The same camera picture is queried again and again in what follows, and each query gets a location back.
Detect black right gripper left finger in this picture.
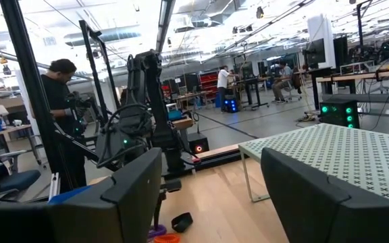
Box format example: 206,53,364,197
0,147,163,243

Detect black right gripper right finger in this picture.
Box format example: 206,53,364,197
260,146,389,243

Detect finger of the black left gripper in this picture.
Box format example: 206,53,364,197
153,191,167,231

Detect purple elastic band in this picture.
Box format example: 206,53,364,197
147,223,168,242

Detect black wide elastic band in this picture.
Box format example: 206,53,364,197
171,211,195,234

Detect green perforated metal shelf riser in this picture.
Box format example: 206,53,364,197
238,122,389,205

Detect blue office chair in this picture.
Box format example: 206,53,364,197
0,134,43,203

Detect wooden desk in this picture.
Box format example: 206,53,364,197
315,66,389,138

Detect black box red light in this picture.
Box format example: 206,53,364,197
187,132,211,155

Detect blue plastic basket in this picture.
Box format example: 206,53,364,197
47,185,91,205

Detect computer tower blue lights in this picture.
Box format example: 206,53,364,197
224,97,239,114

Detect computer tower green lights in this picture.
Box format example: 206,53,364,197
319,98,361,130

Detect red shelf rack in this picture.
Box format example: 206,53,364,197
199,70,219,101

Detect black handheld device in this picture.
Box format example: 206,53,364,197
64,90,94,136

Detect person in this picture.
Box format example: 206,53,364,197
216,64,231,104
270,61,295,104
40,58,91,190

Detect white table lamp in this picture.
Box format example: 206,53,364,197
0,104,10,130

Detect black monitor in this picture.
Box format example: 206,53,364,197
303,38,327,70

